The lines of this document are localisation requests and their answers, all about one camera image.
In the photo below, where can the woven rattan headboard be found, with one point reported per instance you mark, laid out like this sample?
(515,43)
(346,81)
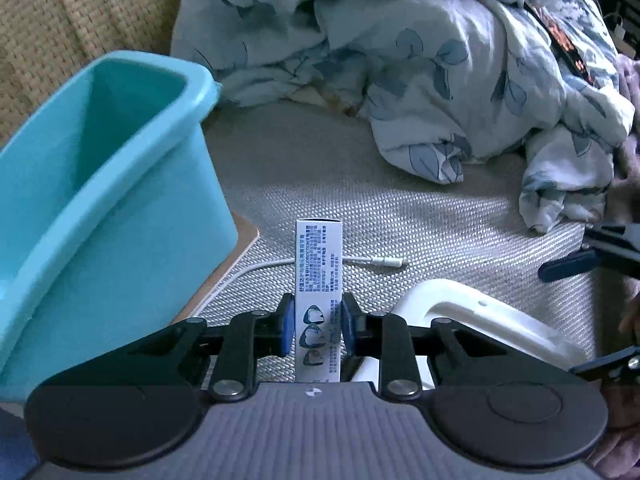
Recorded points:
(45,42)

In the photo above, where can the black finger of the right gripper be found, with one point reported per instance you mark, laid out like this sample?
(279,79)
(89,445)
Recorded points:
(621,366)
(609,246)

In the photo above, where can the white printed carton box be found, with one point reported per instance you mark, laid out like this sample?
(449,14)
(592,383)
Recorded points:
(318,295)

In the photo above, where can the white plastic lid tray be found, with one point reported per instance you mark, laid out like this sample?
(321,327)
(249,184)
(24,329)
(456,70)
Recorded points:
(449,299)

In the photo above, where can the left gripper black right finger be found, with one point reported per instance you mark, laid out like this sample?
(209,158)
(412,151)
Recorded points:
(396,345)

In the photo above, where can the teal plastic storage bin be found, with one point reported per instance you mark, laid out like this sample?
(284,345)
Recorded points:
(112,216)

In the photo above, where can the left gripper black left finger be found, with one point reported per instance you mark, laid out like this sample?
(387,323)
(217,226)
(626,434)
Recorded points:
(192,351)

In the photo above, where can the blue leaf print quilt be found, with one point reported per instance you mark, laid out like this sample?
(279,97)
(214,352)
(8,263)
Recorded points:
(442,83)

